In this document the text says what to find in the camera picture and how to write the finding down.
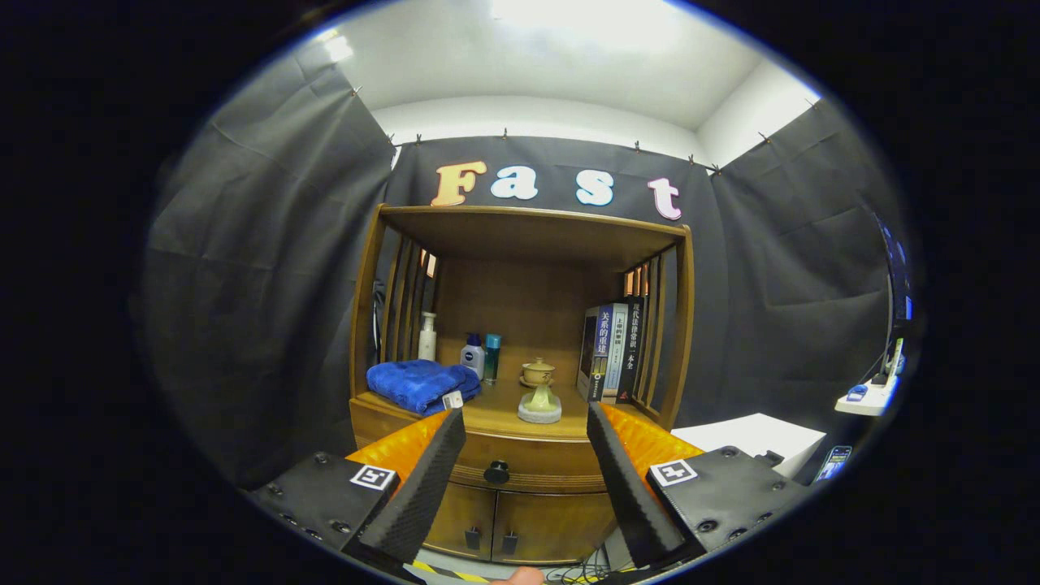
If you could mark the black book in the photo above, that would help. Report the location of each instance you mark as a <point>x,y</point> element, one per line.
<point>634,345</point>

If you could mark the dark blue book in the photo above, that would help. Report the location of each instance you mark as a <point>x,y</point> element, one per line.
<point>600,349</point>

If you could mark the wooden countertop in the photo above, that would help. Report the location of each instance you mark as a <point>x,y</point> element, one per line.
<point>496,414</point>

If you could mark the wooden cabinet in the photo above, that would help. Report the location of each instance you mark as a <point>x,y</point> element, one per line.
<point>528,301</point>

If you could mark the white side cabinet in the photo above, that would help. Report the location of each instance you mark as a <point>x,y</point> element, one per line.
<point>747,435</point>

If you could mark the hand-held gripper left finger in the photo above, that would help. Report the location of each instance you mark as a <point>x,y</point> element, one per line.
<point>422,496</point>

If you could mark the pale green scrub brush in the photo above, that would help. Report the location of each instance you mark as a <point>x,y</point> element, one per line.
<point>539,410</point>

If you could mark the beige lidded teacup with saucer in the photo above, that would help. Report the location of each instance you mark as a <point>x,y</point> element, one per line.
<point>538,372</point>

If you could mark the wooden cabinet door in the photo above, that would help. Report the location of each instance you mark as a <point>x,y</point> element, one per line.
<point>561,524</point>
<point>463,512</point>

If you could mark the smartphone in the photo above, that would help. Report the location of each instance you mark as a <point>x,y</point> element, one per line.
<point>835,461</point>

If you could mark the dark monitor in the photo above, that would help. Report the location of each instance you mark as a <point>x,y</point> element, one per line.
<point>898,276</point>

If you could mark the light grey book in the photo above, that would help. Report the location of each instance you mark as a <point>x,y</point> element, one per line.
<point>616,349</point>

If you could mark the black drawer knob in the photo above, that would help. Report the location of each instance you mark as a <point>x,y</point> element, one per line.
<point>496,472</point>

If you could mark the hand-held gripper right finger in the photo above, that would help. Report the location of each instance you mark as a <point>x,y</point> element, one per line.
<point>630,496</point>

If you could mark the teal bottle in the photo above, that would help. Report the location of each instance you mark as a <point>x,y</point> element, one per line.
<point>492,357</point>

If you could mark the blue folded towel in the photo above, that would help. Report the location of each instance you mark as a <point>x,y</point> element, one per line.
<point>414,382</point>

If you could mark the white bottle with blue cap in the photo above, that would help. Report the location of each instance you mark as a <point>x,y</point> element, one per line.
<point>473,357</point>

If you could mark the white pump bottle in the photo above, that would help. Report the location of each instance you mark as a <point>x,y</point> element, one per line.
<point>427,345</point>

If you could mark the white side shelf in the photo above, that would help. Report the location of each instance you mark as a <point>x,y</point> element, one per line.
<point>865,404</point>

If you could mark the wooden drawer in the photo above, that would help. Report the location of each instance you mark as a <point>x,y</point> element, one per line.
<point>536,463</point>

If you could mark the small blue object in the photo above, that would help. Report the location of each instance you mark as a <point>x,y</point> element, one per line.
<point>856,393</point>

